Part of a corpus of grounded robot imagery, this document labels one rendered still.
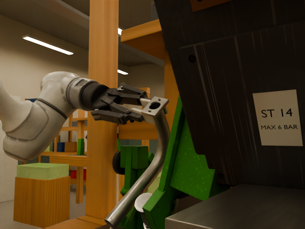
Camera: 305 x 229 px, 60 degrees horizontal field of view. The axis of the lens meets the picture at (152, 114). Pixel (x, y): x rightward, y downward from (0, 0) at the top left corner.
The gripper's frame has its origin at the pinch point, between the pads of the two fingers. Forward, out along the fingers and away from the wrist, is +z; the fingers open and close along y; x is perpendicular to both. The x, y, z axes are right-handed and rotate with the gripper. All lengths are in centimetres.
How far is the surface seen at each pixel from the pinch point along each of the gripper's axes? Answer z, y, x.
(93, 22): -57, 37, -3
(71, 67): -795, 404, 356
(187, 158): 18.0, -11.5, -4.9
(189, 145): 17.8, -10.0, -6.4
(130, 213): -4.2, -15.5, 25.1
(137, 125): -29.3, 16.6, 30.2
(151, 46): -20.9, 28.9, 1.4
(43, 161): -697, 107, 501
